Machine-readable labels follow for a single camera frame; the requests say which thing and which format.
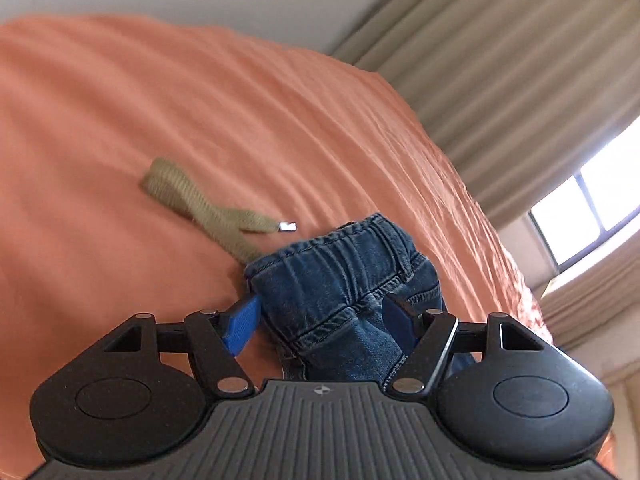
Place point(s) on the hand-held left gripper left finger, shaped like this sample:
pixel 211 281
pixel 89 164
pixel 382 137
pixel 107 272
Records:
pixel 243 324

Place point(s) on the bed with orange sheet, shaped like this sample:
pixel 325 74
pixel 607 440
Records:
pixel 150 110

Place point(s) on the narrow beige curtain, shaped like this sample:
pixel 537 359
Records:
pixel 595 290

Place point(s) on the blue denim pants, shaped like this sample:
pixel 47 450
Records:
pixel 325 280

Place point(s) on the window with dark frame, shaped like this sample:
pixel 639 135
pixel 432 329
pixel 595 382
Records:
pixel 590 210

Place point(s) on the wide beige curtain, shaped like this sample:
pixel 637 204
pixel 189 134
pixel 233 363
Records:
pixel 500 70

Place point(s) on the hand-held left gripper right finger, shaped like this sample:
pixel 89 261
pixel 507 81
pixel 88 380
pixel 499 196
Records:
pixel 400 321

